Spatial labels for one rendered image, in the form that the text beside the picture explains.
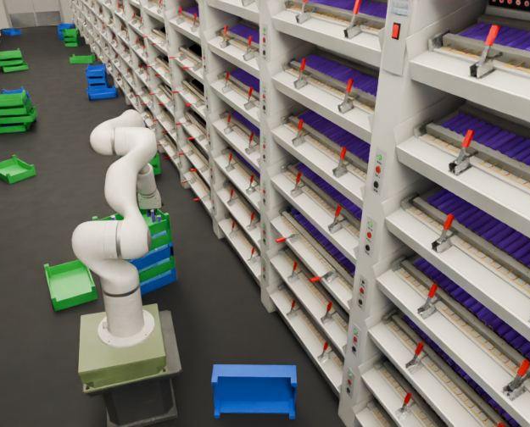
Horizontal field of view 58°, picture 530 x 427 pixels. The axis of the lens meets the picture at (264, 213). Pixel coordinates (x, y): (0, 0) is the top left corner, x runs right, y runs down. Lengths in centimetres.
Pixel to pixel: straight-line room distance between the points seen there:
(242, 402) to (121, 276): 72
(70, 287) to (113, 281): 108
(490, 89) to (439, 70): 13
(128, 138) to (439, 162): 104
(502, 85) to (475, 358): 61
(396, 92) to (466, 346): 61
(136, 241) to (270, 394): 82
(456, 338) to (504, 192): 40
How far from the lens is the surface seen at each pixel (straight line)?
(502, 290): 110
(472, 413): 136
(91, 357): 169
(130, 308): 163
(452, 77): 104
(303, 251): 180
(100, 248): 150
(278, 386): 190
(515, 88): 97
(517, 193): 102
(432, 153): 114
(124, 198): 155
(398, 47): 115
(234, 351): 214
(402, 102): 116
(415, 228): 124
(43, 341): 238
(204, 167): 288
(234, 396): 195
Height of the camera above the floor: 155
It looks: 31 degrees down
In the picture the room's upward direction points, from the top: straight up
